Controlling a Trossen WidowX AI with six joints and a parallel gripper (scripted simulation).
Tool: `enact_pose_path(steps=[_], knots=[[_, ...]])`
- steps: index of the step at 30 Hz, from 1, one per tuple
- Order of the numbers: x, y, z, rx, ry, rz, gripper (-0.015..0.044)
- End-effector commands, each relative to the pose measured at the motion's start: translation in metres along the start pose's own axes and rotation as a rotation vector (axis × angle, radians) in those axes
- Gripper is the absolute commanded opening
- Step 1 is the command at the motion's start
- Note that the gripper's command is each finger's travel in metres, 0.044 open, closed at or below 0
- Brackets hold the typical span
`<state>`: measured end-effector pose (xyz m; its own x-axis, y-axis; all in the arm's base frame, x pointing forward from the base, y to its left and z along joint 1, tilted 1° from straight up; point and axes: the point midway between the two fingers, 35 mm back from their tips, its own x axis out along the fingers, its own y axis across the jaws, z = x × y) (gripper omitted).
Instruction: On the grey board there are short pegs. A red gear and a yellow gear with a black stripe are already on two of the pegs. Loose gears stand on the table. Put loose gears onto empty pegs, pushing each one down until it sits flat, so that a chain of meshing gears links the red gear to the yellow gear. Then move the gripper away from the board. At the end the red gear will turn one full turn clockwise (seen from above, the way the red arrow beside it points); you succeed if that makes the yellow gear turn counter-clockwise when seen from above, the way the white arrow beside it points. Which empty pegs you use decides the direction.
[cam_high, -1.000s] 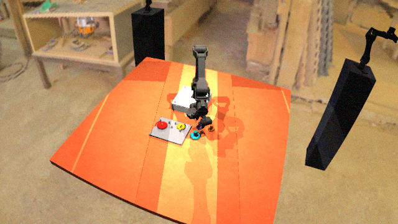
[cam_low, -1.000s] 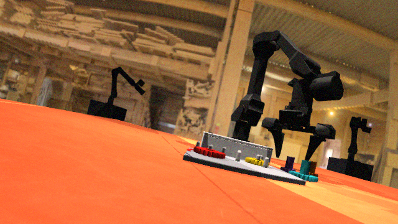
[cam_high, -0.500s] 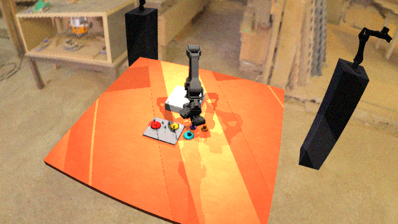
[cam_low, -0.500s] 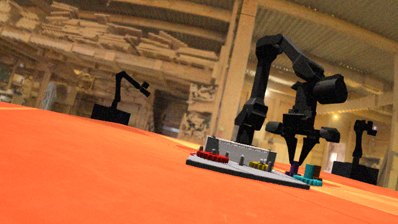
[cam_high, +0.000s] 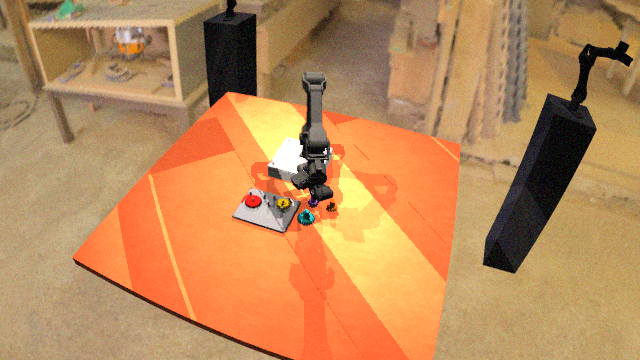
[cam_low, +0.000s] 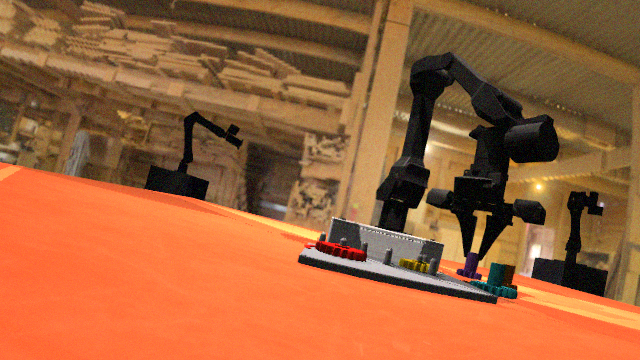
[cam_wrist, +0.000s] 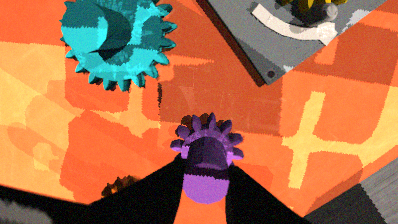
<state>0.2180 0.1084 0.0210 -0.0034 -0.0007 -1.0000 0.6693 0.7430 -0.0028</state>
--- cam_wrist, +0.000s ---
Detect yellow gear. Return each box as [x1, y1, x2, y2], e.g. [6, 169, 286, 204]
[281, 0, 347, 13]

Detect white curved arrow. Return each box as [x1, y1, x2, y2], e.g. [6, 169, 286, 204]
[252, 4, 337, 46]

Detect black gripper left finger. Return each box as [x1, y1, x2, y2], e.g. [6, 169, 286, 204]
[0, 158, 187, 224]

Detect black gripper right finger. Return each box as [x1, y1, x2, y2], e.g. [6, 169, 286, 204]
[225, 165, 312, 224]

